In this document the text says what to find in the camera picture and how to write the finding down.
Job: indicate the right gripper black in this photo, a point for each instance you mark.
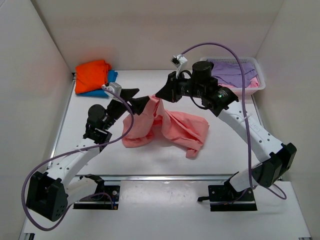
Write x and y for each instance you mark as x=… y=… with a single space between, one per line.
x=169 y=92

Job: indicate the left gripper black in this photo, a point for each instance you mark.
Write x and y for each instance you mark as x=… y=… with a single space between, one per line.
x=139 y=103

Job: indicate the salmon pink t-shirt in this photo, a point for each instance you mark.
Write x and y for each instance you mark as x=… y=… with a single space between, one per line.
x=184 y=129

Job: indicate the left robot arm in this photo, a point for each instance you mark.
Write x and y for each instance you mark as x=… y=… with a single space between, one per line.
x=50 y=193

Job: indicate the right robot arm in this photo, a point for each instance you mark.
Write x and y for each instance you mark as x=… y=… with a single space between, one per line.
x=275 y=158

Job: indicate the folded blue t-shirt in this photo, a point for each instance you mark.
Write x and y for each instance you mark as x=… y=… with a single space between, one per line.
x=112 y=76

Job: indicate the folded orange t-shirt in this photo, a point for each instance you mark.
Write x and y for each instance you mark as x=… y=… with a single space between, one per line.
x=90 y=76

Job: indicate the purple t-shirt in basket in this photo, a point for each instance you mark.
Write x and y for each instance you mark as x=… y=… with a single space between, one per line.
x=230 y=73

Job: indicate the white plastic basket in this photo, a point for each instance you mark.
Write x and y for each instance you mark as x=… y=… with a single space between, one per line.
x=260 y=77

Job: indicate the pink t-shirt in basket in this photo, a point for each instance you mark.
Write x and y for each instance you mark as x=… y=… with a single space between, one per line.
x=254 y=83

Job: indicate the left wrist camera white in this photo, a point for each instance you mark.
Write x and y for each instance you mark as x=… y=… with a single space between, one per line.
x=112 y=88

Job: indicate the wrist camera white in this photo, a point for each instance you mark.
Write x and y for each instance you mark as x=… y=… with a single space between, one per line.
x=112 y=88
x=180 y=62

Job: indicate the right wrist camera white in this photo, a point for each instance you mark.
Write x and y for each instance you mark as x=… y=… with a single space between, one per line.
x=180 y=62

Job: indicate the left aluminium rail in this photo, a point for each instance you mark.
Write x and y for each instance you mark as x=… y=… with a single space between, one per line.
x=61 y=124

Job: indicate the aluminium rail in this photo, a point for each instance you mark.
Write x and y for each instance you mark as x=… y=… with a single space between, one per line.
x=166 y=178
x=61 y=124

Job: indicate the front aluminium rail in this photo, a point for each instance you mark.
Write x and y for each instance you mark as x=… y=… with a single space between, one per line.
x=166 y=178

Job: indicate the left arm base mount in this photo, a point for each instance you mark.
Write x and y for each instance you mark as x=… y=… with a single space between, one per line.
x=105 y=197

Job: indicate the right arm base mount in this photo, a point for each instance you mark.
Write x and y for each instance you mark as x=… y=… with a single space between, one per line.
x=223 y=198

